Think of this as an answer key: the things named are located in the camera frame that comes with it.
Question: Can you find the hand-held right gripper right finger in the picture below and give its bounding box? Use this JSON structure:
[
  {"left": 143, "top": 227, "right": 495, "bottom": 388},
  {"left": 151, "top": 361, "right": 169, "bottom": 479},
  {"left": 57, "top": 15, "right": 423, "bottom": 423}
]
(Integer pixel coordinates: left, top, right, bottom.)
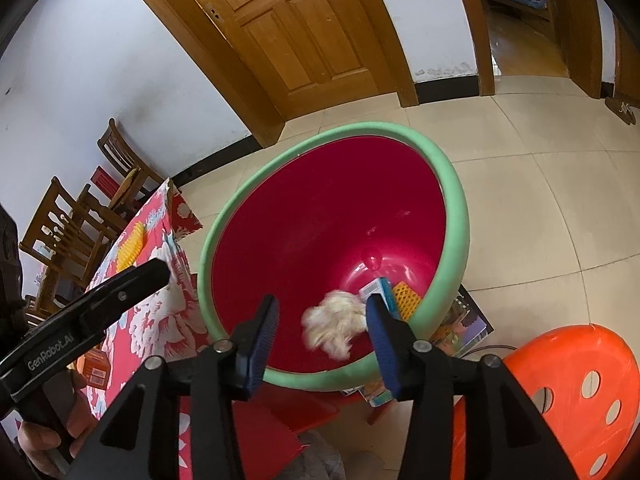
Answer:
[{"left": 365, "top": 292, "right": 571, "bottom": 480}]

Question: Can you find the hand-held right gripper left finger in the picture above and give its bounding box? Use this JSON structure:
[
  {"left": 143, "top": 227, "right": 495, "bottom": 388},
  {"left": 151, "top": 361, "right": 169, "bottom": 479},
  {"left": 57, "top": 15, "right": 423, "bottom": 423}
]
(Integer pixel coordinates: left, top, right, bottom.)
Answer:
[{"left": 75, "top": 294, "right": 281, "bottom": 480}]

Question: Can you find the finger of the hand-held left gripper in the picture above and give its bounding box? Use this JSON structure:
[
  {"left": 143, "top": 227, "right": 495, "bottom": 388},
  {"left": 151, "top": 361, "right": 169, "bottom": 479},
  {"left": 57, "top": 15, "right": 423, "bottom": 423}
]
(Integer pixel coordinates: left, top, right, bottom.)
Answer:
[
  {"left": 0, "top": 205, "right": 23, "bottom": 333},
  {"left": 0, "top": 259, "right": 172, "bottom": 401}
]

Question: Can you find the white tissue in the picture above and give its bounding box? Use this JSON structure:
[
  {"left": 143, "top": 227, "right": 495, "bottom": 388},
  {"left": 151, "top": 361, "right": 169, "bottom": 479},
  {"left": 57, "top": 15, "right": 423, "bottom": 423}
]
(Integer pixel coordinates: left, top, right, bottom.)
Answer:
[{"left": 301, "top": 290, "right": 368, "bottom": 361}]

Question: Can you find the red bin with green rim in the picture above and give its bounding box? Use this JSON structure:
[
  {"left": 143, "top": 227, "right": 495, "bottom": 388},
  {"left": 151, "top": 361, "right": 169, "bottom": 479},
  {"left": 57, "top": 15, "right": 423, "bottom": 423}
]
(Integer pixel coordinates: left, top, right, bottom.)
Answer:
[{"left": 196, "top": 121, "right": 471, "bottom": 393}]

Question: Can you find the person's left hand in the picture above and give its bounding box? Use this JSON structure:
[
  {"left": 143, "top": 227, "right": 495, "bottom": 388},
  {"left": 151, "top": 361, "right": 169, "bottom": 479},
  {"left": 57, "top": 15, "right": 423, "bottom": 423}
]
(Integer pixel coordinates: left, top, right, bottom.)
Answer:
[{"left": 17, "top": 370, "right": 103, "bottom": 478}]

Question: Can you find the red floral tablecloth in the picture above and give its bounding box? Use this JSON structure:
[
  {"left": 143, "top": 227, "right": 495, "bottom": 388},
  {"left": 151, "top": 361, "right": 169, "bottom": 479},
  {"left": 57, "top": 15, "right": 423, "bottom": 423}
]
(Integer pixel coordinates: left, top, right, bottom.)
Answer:
[{"left": 82, "top": 177, "right": 206, "bottom": 480}]

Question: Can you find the yellow waffle-patterned wrapper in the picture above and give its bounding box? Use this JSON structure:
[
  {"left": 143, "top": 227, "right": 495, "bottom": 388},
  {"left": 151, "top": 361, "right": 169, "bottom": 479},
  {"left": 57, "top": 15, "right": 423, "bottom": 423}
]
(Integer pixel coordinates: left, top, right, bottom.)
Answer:
[{"left": 392, "top": 281, "right": 423, "bottom": 322}]

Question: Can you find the blue and white small box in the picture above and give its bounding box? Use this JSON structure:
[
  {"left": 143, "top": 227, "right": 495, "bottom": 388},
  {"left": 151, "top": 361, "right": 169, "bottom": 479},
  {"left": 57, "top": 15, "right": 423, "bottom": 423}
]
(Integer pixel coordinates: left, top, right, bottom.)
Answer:
[{"left": 359, "top": 277, "right": 403, "bottom": 321}]

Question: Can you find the blue printed carton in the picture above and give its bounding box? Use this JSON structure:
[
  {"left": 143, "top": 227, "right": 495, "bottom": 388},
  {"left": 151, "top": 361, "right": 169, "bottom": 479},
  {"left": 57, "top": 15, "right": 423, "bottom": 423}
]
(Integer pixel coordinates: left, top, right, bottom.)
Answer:
[{"left": 361, "top": 380, "right": 397, "bottom": 407}]

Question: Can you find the wooden slat-back chair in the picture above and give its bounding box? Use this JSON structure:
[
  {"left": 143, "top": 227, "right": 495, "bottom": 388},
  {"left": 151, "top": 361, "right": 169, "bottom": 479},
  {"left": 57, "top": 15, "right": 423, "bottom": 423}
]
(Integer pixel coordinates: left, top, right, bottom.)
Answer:
[{"left": 19, "top": 176, "right": 131, "bottom": 311}]

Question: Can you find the orange snack packet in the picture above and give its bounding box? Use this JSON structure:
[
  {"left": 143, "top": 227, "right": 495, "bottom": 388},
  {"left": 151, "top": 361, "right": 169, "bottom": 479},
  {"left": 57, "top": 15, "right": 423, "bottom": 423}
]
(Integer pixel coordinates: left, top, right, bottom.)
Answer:
[{"left": 82, "top": 349, "right": 110, "bottom": 388}]

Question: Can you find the red plastic stool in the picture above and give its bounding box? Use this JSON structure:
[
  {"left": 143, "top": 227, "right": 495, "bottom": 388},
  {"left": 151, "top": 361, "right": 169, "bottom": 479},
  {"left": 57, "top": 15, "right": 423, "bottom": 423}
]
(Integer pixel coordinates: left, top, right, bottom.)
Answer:
[{"left": 230, "top": 382, "right": 386, "bottom": 456}]

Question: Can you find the dark colourful book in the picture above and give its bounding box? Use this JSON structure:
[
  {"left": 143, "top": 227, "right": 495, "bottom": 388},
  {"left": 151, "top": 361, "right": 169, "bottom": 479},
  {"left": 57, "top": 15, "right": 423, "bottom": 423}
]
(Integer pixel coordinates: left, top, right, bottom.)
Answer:
[{"left": 430, "top": 287, "right": 496, "bottom": 357}]

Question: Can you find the grey cloth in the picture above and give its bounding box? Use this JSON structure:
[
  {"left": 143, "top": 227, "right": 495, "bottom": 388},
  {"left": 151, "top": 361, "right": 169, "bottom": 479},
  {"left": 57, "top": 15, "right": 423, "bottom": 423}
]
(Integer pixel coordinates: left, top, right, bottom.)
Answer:
[{"left": 292, "top": 429, "right": 347, "bottom": 480}]

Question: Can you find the wooden chair with yellow cushion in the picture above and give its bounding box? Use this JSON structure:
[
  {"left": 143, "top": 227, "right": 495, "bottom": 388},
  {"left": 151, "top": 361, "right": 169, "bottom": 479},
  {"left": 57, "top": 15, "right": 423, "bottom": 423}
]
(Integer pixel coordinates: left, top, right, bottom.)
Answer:
[{"left": 96, "top": 118, "right": 166, "bottom": 211}]

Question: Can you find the orange plastic stool with holes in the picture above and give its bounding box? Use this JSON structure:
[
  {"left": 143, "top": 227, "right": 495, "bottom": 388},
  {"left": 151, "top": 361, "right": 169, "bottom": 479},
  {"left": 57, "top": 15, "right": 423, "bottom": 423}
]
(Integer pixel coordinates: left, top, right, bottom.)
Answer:
[{"left": 452, "top": 324, "right": 636, "bottom": 480}]

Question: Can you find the wooden panel door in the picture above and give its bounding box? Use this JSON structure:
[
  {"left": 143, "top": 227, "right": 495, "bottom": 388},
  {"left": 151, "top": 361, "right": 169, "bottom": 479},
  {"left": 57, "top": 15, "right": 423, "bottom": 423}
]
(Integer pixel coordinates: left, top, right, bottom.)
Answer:
[{"left": 187, "top": 0, "right": 381, "bottom": 106}]

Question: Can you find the black cable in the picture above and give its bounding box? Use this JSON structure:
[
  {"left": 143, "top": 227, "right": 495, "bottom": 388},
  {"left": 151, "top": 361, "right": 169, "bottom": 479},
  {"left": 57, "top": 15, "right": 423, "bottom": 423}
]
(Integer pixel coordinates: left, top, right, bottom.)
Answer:
[{"left": 450, "top": 344, "right": 518, "bottom": 361}]

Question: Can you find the wooden door frame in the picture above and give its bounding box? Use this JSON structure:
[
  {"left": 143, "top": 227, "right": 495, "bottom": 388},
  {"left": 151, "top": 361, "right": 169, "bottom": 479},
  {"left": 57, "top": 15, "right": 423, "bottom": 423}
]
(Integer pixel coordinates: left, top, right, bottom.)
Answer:
[{"left": 112, "top": 0, "right": 418, "bottom": 148}]

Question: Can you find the wooden doorway frame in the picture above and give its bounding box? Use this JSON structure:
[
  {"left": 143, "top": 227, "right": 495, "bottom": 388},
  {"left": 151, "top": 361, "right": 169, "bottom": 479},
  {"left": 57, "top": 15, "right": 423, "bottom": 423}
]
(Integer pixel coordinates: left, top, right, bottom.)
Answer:
[{"left": 447, "top": 0, "right": 496, "bottom": 97}]

